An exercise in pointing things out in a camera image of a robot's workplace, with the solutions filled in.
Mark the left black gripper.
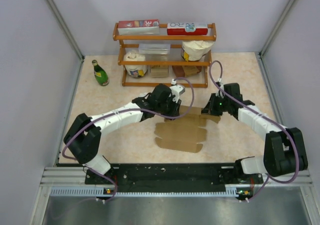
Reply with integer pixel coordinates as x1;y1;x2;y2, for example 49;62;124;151
156;94;182;121

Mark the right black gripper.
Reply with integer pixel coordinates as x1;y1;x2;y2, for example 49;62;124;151
201;93;231;117

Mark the brown cardboard box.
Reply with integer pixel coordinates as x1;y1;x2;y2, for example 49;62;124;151
154;107;221;153

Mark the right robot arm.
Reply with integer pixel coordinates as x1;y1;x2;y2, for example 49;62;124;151
201;82;308;184

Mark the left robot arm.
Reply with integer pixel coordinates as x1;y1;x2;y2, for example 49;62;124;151
63;83;185;184

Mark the red white carton box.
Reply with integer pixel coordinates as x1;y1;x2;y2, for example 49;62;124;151
166;22;209;36

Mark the red silver foil box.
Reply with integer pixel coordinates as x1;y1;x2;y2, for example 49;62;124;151
118;19;160;35

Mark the tan cardboard block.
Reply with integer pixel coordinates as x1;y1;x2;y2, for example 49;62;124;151
149;65;169;78

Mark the brown brick package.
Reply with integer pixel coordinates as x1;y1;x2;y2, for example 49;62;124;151
172;65;202;79

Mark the small white flour bag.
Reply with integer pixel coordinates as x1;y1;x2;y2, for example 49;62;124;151
123;49;148;79

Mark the clear plastic container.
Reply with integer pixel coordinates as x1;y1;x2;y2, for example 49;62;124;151
138;43;171;55

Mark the large white paper bag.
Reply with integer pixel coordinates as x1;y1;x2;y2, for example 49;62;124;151
181;40;215;62

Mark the green glass bottle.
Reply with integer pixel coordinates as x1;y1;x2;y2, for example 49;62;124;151
91;59;109;87

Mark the wooden three-tier shelf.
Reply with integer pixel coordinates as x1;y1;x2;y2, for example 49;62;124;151
112;23;217;88

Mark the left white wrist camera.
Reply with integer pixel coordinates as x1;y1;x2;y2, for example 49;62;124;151
169;78;185;103

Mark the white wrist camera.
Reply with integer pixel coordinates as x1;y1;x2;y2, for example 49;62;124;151
215;77;225;99
169;78;185;103

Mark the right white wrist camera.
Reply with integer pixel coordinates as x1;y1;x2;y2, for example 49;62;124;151
215;77;225;99

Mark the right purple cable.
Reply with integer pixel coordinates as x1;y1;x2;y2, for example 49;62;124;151
209;60;300;202

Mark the purple cable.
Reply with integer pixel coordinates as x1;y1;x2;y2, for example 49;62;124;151
61;77;195;205
209;60;300;202

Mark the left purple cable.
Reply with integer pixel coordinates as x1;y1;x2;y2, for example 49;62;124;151
61;77;195;205

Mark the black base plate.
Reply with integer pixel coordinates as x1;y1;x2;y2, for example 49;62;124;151
85;163;263;192

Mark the grey slotted cable duct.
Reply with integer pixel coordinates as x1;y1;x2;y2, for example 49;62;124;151
50;187;251;198

